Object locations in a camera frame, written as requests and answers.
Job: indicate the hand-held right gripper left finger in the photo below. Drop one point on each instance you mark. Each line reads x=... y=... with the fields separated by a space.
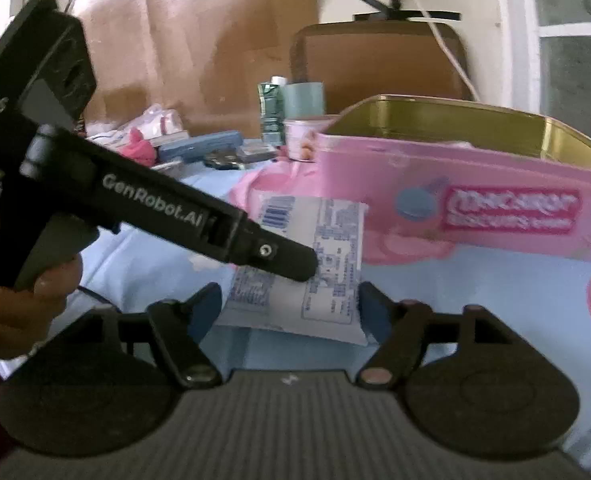
x=205 y=307

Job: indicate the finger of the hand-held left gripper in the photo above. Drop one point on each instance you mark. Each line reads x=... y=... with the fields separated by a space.
x=280 y=257

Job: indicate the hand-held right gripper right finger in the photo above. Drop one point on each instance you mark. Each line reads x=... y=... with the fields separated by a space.
x=373 y=310

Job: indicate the white tissue pack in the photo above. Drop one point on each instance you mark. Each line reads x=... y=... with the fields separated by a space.
x=300 y=217

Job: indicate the person's left hand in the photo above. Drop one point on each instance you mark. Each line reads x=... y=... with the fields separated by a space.
x=20 y=310

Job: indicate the pink plush toy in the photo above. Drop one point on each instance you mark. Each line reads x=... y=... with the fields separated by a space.
x=138 y=150

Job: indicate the clear plastic bag of cups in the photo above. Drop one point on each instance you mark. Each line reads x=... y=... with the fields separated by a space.
x=158 y=120

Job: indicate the small grey box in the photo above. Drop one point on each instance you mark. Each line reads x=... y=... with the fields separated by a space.
x=256 y=151

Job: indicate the small dark round object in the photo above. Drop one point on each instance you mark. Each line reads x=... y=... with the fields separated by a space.
x=223 y=160

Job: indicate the pink printed cup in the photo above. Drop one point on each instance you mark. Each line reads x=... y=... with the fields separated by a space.
x=300 y=137

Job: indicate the light blue printed blanket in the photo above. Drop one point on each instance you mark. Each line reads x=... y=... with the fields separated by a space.
x=500 y=300

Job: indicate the blue pencil case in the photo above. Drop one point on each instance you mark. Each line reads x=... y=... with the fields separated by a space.
x=200 y=145

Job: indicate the green drink carton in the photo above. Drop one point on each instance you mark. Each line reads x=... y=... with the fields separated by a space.
x=270 y=110

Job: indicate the pale teal cup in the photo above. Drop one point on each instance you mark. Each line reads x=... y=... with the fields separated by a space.
x=303 y=100

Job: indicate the pink tin box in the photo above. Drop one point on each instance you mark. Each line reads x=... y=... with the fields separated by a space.
x=475 y=170

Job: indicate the brown cardboard sheet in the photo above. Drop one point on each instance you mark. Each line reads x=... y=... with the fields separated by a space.
x=200 y=50

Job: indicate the brown wooden chair back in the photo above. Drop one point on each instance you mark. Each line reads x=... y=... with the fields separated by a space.
x=375 y=70

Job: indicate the black tripod stand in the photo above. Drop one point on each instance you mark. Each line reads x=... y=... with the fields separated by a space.
x=400 y=12

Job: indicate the window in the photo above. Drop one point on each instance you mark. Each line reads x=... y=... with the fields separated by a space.
x=575 y=20

